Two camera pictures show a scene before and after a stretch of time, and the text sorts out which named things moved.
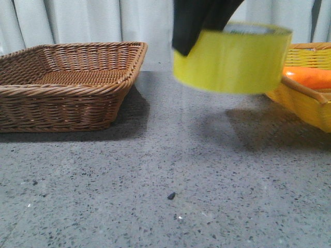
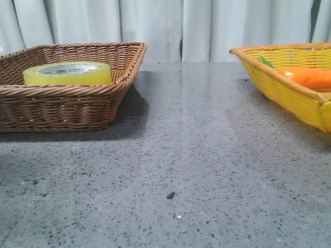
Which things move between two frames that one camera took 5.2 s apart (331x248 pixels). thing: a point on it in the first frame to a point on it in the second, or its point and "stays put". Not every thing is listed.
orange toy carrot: [313, 77] stays put
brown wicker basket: [66, 87] stays put
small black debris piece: [171, 196] stays put
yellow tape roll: [249, 57] to [68, 73]
